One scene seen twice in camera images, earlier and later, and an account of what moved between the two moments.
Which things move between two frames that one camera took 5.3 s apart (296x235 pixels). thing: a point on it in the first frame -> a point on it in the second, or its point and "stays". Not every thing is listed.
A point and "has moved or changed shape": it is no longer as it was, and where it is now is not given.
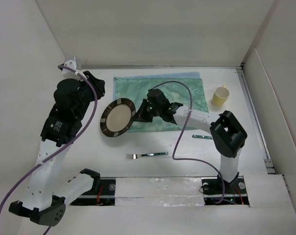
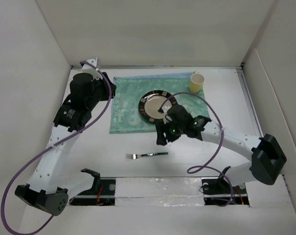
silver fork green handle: (135, 156) stays
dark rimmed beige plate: (117, 117) has moved or changed shape
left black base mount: (105, 196) stays
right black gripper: (141, 115) -> (161, 128)
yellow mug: (220, 95) -> (196, 81)
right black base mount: (217, 191) stays
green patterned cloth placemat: (184, 88) stays
